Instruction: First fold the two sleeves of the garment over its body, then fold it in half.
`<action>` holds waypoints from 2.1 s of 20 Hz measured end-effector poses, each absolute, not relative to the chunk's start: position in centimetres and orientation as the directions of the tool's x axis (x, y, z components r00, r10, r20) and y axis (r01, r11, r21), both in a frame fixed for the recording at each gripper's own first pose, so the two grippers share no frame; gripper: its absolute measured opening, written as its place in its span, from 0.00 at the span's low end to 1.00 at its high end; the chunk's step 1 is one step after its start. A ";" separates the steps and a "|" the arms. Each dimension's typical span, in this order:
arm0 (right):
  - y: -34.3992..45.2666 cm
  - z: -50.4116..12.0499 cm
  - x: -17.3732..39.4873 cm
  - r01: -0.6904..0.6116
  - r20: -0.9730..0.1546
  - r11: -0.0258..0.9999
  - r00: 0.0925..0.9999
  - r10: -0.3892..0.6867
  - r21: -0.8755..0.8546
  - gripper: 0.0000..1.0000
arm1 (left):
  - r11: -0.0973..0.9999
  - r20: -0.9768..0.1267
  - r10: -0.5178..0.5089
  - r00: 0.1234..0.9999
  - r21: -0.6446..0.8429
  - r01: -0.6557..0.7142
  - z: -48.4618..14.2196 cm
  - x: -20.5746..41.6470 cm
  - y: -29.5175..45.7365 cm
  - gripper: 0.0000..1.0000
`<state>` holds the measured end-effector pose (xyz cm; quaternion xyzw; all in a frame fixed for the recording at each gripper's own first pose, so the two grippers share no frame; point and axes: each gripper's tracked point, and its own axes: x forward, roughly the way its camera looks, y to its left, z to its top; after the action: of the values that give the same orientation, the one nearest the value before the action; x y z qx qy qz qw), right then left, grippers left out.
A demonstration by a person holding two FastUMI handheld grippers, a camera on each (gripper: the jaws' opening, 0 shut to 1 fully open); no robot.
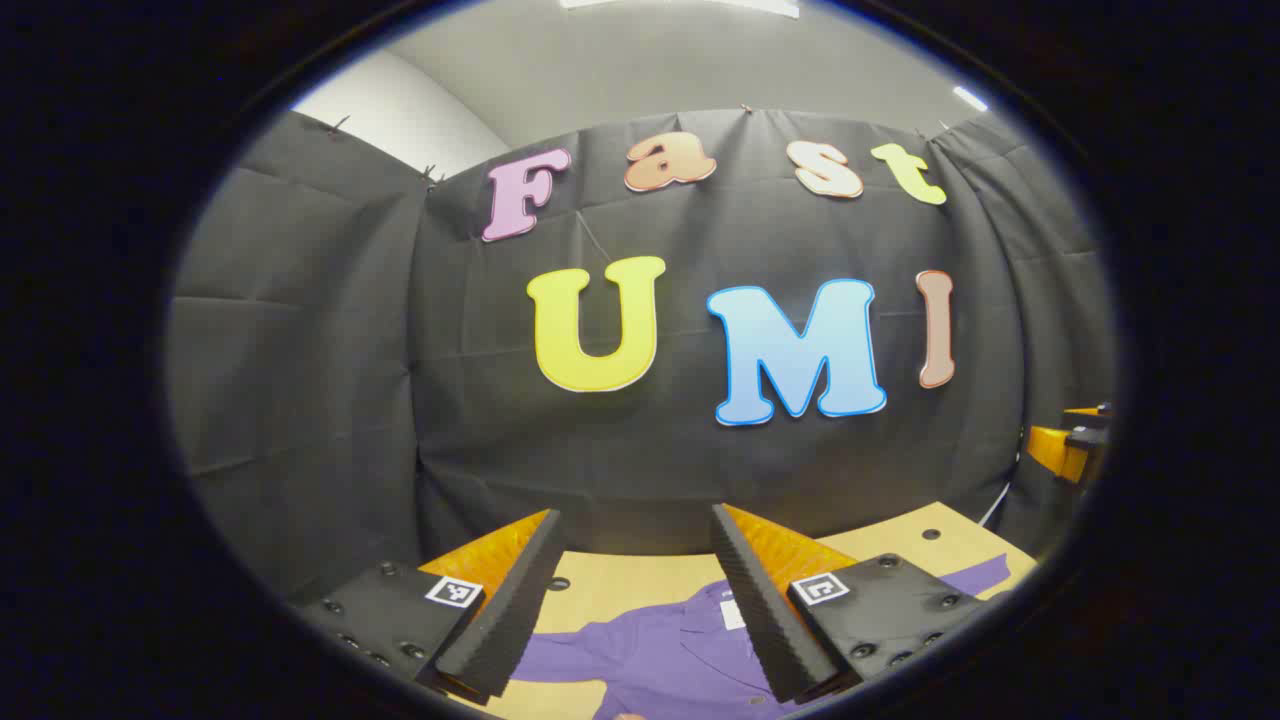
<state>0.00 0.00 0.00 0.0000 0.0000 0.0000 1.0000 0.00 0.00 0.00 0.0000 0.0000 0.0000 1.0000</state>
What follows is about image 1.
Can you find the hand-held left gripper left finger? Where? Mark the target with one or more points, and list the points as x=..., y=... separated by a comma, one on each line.
x=505, y=620

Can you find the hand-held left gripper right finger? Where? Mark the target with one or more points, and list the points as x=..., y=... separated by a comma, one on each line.
x=765, y=620

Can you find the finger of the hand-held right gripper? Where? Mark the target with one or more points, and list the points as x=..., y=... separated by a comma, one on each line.
x=1060, y=450

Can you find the purple knit cardigan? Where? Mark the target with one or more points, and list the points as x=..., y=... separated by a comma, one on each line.
x=660, y=660

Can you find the white paper hang tag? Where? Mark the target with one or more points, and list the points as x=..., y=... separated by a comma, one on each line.
x=733, y=615

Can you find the black backdrop cloth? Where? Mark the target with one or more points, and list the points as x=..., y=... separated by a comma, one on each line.
x=650, y=450

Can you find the ceiling light panel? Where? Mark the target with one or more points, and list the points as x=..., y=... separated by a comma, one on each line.
x=970, y=98

